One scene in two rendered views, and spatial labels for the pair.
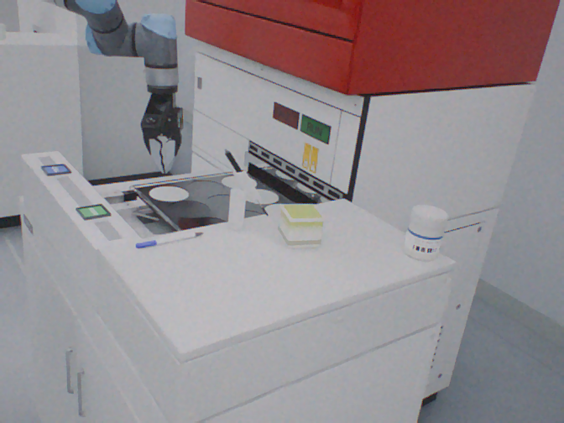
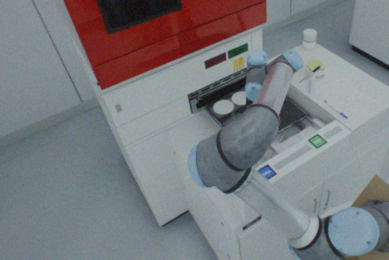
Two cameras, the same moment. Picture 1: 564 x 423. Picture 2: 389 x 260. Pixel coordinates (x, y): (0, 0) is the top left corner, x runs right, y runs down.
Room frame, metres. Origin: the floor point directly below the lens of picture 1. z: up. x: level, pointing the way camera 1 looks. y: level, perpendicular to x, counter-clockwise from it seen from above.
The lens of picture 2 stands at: (1.26, 1.31, 2.05)
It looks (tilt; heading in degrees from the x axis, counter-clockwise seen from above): 40 degrees down; 278
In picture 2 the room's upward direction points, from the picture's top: 6 degrees counter-clockwise
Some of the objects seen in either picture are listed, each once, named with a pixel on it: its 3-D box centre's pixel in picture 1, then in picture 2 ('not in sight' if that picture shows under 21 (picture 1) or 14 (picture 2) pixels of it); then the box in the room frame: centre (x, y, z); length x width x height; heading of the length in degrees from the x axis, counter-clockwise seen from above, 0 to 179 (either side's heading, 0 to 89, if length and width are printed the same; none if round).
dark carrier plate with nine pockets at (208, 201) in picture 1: (226, 203); (254, 110); (1.34, 0.12, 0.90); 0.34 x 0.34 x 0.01; 37
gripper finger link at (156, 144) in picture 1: (159, 153); not in sight; (1.31, 0.29, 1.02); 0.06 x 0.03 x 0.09; 179
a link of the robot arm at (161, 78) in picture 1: (160, 76); not in sight; (1.31, 0.29, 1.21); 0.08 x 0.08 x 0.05
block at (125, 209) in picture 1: (117, 211); (278, 150); (1.23, 0.37, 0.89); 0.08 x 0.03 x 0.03; 127
